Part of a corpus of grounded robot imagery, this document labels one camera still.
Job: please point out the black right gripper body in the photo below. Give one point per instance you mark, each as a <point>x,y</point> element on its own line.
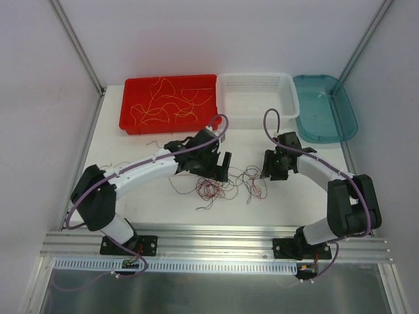
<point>270,164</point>

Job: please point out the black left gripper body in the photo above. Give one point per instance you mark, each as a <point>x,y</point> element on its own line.
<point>217,164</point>

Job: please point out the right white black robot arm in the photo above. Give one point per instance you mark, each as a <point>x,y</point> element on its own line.
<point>352,207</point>

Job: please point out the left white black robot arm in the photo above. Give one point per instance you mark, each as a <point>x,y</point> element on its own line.
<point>97,191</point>

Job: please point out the red plastic tray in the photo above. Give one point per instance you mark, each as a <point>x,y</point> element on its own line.
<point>168,104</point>

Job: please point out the teal transparent plastic tray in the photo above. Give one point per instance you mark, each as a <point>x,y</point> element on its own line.
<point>326,114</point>

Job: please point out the white perforated plastic basket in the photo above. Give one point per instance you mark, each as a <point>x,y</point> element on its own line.
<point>245,97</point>

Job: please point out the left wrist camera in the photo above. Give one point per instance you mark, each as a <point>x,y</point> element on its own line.
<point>216,134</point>

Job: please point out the aluminium extrusion rail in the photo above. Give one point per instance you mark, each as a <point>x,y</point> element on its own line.
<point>246,243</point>

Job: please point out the left aluminium frame post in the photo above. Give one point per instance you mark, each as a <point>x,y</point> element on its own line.
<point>65,22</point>

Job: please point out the aluminium frame post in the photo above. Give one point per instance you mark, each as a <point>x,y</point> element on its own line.
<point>366,37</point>
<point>65,22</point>

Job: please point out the white slotted cable duct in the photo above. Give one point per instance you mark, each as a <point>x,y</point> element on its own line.
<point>176,266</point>

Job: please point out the right aluminium frame post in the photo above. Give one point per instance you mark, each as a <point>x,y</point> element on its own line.
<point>366,37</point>

